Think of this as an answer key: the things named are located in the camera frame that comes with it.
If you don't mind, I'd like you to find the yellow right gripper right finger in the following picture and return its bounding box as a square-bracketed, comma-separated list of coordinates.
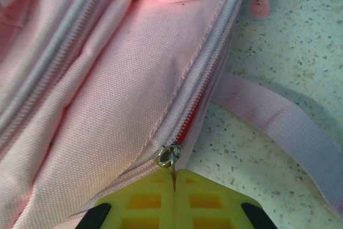
[173, 169, 274, 229]

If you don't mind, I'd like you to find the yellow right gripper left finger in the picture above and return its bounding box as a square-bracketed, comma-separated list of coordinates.
[77, 168, 175, 229]

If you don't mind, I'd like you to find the pink student backpack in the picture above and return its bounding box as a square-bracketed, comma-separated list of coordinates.
[0, 0, 343, 229]

